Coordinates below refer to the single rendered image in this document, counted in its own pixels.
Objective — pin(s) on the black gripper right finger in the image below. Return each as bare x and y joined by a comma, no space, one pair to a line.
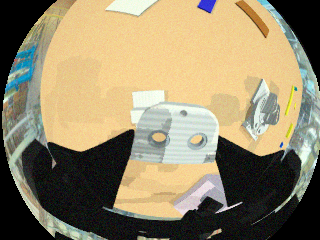
240,169

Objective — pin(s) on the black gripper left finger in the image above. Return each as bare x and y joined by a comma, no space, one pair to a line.
100,167

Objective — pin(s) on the orange flat plate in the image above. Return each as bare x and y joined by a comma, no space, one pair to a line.
253,15

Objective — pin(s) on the blue flat bar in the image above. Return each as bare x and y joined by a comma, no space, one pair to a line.
207,5

